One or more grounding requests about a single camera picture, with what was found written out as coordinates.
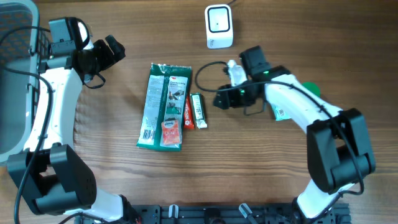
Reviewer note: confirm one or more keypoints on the grey plastic mesh basket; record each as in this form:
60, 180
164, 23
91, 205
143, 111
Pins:
22, 51

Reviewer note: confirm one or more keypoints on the green 3M gloves pack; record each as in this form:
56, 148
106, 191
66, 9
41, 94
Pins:
167, 89

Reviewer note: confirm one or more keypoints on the white barcode scanner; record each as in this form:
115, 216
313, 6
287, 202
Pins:
219, 26

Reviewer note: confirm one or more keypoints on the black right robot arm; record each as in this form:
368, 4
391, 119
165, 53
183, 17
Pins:
339, 152

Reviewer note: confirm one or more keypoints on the orange Kleenex tissue pack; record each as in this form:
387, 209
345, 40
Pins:
171, 133

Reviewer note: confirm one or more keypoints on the mint green wipes pack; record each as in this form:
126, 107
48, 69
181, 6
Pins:
279, 113

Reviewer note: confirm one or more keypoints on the red Nescafe sachet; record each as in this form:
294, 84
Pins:
188, 119

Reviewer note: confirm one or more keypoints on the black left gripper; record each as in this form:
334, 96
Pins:
111, 56

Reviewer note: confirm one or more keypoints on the green Axe Brand box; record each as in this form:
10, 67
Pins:
198, 110

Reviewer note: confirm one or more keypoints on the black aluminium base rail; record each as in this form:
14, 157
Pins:
269, 213

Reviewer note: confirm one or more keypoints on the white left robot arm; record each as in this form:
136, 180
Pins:
50, 176

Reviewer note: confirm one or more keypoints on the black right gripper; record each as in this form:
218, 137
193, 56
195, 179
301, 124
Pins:
231, 99

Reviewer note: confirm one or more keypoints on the green lid jar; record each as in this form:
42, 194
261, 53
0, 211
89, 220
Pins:
312, 87

